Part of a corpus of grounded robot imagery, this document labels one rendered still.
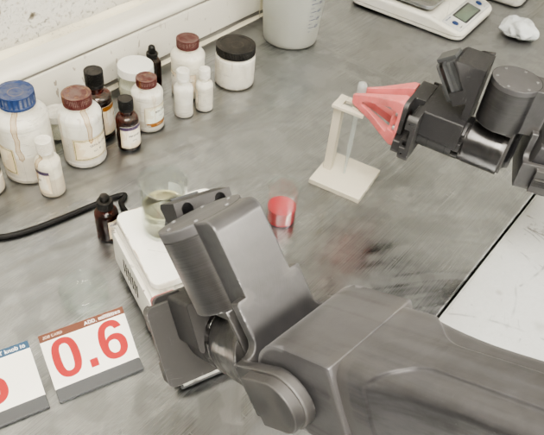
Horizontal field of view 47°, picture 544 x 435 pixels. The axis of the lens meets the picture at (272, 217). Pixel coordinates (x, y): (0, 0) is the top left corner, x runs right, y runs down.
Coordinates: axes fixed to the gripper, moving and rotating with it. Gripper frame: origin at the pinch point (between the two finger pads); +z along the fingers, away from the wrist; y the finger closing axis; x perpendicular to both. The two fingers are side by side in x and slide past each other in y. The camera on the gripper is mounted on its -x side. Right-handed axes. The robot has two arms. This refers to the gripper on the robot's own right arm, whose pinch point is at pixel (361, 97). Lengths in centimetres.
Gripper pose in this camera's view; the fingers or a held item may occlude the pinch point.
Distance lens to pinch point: 85.6
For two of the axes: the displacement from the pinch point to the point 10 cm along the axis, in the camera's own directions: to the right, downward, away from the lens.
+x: -1.0, 7.1, 7.0
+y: -5.0, 5.7, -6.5
